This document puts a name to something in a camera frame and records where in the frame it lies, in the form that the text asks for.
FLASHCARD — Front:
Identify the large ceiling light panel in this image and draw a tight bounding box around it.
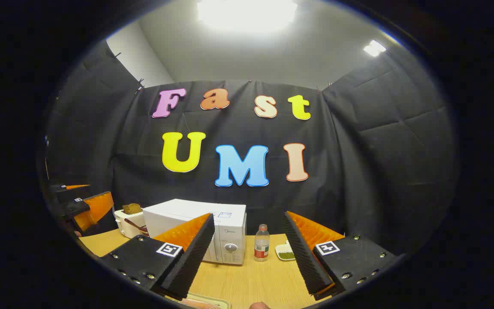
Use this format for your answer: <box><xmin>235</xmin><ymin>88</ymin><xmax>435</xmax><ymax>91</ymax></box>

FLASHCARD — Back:
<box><xmin>198</xmin><ymin>0</ymin><xmax>298</xmax><ymax>31</ymax></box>

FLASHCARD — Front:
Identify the cream rectangular tray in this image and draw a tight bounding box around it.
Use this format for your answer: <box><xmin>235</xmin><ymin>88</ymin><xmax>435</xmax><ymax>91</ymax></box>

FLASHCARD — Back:
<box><xmin>166</xmin><ymin>293</ymin><xmax>231</xmax><ymax>309</ymax></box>

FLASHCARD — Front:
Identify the white divided grain dish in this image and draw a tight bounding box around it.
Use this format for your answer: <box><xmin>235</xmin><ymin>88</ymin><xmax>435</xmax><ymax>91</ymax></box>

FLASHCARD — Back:
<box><xmin>275</xmin><ymin>240</ymin><xmax>297</xmax><ymax>261</ymax></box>

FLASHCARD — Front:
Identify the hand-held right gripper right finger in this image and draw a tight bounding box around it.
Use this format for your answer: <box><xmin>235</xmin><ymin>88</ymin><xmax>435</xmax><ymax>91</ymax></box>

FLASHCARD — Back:
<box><xmin>282</xmin><ymin>210</ymin><xmax>398</xmax><ymax>301</ymax></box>

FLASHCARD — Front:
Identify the white microwave oven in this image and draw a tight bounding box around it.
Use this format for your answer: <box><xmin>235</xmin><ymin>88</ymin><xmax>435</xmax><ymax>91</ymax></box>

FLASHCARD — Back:
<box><xmin>143</xmin><ymin>198</ymin><xmax>247</xmax><ymax>265</ymax></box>

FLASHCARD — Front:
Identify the white toaster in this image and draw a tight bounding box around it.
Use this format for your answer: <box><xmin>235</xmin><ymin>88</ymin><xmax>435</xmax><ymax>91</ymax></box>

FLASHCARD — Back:
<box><xmin>114</xmin><ymin>208</ymin><xmax>148</xmax><ymax>239</ymax></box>

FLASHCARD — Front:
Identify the small ceiling light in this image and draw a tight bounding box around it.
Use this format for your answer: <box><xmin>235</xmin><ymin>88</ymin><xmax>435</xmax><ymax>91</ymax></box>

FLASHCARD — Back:
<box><xmin>363</xmin><ymin>40</ymin><xmax>387</xmax><ymax>58</ymax></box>

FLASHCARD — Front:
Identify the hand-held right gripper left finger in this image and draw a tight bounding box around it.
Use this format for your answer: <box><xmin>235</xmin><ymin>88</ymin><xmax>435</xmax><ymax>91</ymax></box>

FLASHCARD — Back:
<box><xmin>100</xmin><ymin>212</ymin><xmax>216</xmax><ymax>300</ymax></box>

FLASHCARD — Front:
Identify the black backdrop cloth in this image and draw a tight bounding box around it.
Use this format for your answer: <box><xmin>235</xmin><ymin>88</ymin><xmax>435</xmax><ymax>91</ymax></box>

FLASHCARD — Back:
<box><xmin>43</xmin><ymin>41</ymin><xmax>460</xmax><ymax>258</ymax></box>

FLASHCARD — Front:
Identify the clear bottle red label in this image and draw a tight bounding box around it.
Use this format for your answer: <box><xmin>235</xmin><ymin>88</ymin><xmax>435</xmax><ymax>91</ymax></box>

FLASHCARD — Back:
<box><xmin>254</xmin><ymin>224</ymin><xmax>270</xmax><ymax>262</ymax></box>

